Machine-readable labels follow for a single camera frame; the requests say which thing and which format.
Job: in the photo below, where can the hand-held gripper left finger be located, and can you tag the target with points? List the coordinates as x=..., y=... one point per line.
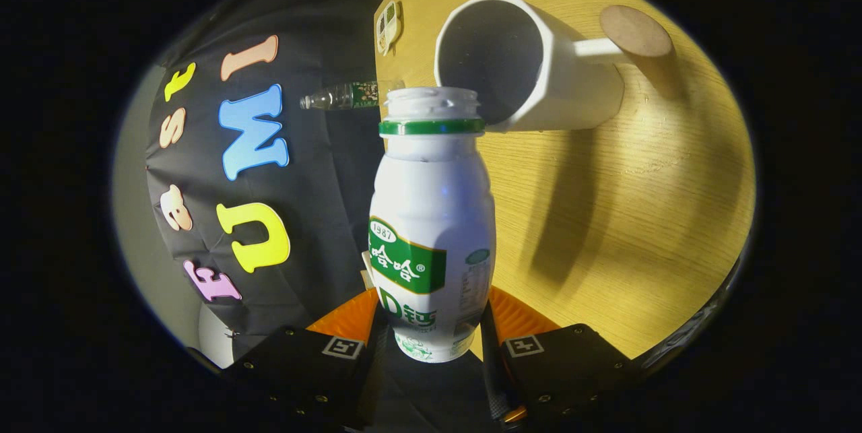
x=367, y=386

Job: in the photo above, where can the black backdrop cloth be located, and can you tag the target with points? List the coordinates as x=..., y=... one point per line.
x=316, y=177

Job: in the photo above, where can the clear plastic water bottle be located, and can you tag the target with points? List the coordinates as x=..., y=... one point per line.
x=350, y=95

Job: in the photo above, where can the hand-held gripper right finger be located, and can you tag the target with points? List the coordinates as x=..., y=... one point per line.
x=495, y=386

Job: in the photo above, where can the wooden table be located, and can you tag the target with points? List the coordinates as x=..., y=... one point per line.
x=619, y=217

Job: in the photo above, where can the white juice bottle green label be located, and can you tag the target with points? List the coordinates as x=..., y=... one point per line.
x=431, y=190

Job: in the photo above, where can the white divided snack dish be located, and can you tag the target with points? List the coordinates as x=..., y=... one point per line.
x=388, y=27

